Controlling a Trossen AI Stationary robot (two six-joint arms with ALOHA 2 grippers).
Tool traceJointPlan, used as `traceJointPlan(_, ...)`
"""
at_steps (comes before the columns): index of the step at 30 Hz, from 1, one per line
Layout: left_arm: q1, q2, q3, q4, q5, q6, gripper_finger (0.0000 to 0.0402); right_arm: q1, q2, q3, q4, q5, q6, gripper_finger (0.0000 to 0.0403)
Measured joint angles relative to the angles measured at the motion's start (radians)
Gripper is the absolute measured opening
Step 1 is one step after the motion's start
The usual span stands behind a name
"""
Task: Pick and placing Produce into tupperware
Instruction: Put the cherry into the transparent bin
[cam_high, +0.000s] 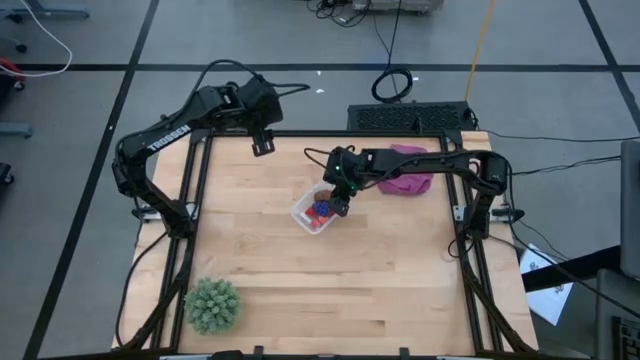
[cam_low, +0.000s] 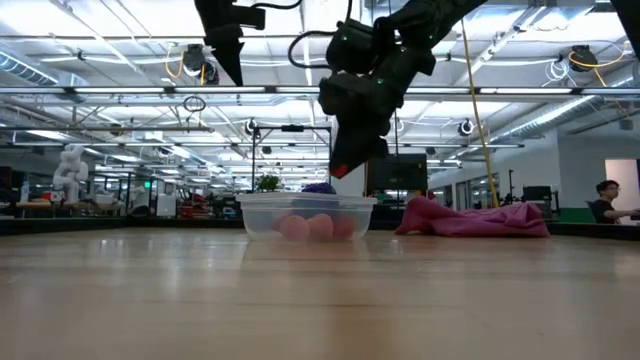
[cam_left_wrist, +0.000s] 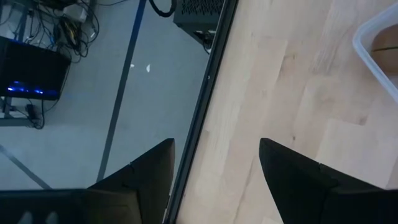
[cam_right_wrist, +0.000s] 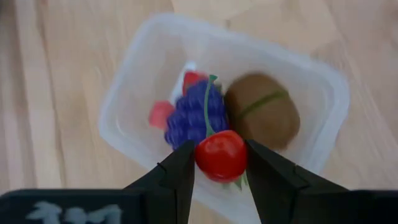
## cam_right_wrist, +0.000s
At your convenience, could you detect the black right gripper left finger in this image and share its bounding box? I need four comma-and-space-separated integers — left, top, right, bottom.
124, 139, 196, 224

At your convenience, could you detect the red toy strawberry long stem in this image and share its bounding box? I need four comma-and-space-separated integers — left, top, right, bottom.
148, 100, 176, 131

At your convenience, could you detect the red toy cherry green stem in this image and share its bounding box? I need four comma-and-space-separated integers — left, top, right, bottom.
195, 73, 249, 184

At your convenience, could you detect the red toy strawberry leafy top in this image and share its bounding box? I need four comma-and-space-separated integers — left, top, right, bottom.
182, 70, 208, 96

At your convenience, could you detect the brown toy kiwi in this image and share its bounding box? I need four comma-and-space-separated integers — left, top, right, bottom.
223, 72, 302, 152

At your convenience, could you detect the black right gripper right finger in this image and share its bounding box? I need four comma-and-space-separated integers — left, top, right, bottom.
245, 139, 348, 224

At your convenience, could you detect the clear plastic tupperware container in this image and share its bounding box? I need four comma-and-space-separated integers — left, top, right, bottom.
98, 12, 351, 224

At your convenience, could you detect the purple toy grape bunch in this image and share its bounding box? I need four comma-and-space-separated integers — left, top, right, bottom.
164, 79, 230, 151

